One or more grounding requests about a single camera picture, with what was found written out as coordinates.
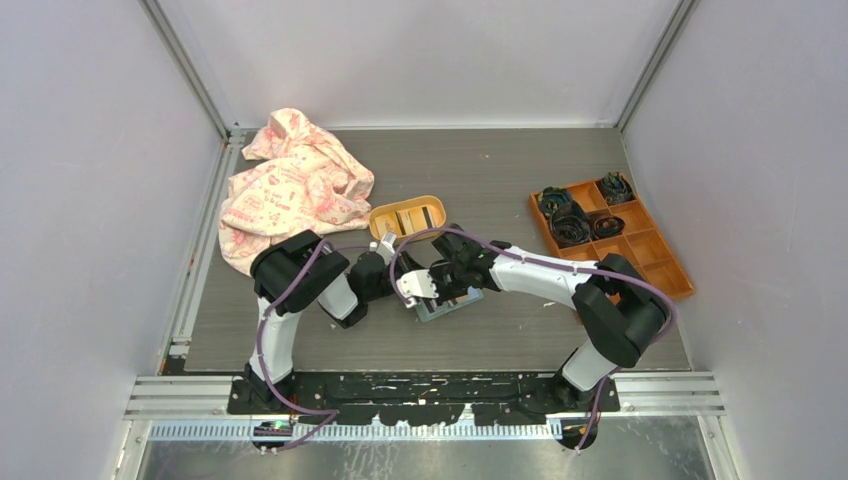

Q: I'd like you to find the green card holder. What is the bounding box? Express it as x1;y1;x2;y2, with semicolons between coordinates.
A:
415;287;483;323

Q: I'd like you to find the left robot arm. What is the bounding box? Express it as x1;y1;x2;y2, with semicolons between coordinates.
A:
246;230;397;413

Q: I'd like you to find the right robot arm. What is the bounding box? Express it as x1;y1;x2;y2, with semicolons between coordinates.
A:
429;230;675;411

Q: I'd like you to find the yellow oval tray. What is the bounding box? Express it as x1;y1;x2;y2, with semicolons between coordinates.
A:
368;195;447;245

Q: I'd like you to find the dark rolled item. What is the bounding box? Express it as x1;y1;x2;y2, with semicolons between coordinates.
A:
548;202;592;248
598;172;635;205
536;187;573;218
589;214;626;240

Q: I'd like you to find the pink patterned cloth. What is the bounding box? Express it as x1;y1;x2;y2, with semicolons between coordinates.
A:
218;108;375;275

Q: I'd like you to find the orange compartment organizer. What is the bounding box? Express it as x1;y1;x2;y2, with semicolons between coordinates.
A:
527;172;695;300

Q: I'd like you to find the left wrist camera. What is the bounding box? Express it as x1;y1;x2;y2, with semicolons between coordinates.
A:
375;231;397;264

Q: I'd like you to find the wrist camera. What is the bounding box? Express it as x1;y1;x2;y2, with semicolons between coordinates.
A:
375;231;397;264
394;269;438;308

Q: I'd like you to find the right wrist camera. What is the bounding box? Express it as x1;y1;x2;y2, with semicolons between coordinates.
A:
394;269;438;308

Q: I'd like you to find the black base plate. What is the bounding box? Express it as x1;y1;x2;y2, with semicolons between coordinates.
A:
227;370;621;429

